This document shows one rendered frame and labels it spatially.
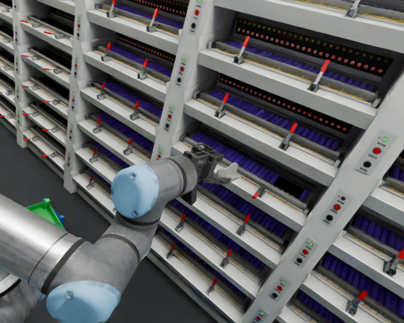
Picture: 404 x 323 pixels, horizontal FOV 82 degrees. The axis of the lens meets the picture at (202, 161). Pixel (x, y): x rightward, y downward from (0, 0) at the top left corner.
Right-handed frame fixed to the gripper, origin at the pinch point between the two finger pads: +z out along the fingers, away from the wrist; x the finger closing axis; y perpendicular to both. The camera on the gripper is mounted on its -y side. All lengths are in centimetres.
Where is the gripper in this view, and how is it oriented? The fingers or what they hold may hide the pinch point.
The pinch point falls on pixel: (219, 165)
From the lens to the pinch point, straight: 72.7
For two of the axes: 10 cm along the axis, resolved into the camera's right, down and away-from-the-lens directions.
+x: -7.8, -4.8, 4.0
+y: 3.3, -8.6, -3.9
